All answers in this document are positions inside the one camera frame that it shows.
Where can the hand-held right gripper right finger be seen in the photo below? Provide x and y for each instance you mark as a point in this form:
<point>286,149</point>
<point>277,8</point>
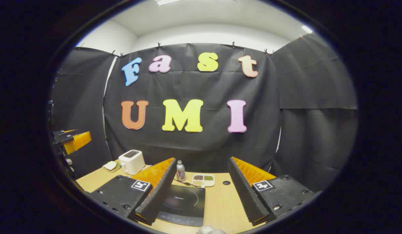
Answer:
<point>246,191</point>

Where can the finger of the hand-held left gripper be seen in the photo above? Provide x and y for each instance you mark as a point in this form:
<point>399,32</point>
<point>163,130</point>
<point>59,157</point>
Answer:
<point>78,140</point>

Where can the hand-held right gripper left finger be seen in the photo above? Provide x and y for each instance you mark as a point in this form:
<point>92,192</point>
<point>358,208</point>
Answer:
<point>158,195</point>

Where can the black induction cooktop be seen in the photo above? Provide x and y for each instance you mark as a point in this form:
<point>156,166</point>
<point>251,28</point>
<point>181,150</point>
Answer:
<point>184,203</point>

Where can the silver bottle with colourful label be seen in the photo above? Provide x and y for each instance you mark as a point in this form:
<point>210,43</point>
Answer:
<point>180,170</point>

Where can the small white rectangular plate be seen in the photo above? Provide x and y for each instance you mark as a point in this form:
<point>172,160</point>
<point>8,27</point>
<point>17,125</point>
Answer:
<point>106,169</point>

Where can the white toaster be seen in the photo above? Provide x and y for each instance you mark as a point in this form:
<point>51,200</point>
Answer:
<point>132,164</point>

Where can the sandwich with lettuce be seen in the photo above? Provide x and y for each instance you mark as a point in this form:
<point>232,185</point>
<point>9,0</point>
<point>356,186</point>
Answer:
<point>110,165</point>

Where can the black backdrop cloth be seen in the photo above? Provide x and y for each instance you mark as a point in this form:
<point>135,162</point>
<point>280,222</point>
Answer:
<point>188,87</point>

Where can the ceiling light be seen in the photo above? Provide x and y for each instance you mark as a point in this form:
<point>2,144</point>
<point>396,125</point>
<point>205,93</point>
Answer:
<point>165,1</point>

